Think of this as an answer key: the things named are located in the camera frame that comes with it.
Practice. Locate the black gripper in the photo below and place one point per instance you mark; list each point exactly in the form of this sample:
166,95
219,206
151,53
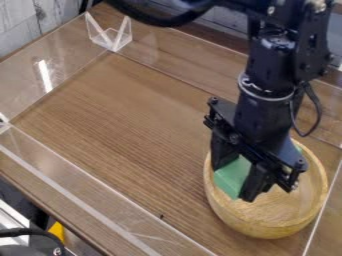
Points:
258,123

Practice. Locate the green rectangular block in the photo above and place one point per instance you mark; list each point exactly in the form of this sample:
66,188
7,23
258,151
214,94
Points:
229,178

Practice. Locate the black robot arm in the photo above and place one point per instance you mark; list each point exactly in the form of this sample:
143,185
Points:
289,56

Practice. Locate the brown wooden bowl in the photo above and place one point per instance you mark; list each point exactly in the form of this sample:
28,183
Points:
278,214

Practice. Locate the yellow black equipment part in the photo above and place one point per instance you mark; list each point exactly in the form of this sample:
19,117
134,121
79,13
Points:
56,229

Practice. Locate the clear acrylic corner bracket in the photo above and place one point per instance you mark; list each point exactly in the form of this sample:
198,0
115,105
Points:
113,39

